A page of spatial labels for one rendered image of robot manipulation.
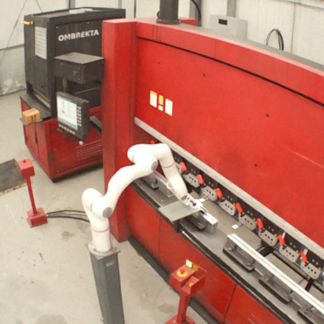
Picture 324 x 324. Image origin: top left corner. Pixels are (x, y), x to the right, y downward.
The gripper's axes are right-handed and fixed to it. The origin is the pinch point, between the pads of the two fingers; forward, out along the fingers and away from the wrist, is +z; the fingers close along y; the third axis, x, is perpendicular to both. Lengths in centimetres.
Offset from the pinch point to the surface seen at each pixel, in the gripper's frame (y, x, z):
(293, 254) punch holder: -101, -13, -16
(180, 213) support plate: -3.8, 12.2, -6.8
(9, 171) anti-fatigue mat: 301, 143, 12
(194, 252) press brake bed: -22.3, 27.9, 16.9
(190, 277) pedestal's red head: -44, 42, 2
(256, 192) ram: -58, -28, -32
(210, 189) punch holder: -17.9, -14.5, -17.2
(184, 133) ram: 16, -33, -38
